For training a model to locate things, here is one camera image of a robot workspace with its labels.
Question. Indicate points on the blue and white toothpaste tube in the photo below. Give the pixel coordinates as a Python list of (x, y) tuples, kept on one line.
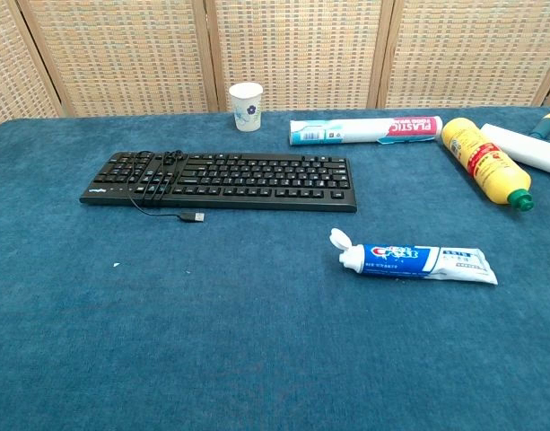
[(391, 261)]

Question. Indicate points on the yellow bottle with green cap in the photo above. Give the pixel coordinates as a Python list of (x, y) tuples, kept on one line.
[(485, 161)]

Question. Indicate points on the white tube blue cap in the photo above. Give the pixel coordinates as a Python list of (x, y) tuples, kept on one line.
[(526, 150)]

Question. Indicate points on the black computer keyboard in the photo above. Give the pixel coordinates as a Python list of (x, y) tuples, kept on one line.
[(256, 194)]

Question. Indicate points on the white paper cup with flower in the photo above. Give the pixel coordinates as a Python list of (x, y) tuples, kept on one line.
[(246, 105)]

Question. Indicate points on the plastic food wrap roll box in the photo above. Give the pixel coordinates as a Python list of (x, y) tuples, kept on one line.
[(355, 130)]

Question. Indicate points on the blue table cloth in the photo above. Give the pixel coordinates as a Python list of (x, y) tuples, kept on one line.
[(212, 336)]

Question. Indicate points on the woven wooden folding screen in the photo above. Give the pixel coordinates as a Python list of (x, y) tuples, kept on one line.
[(301, 49)]

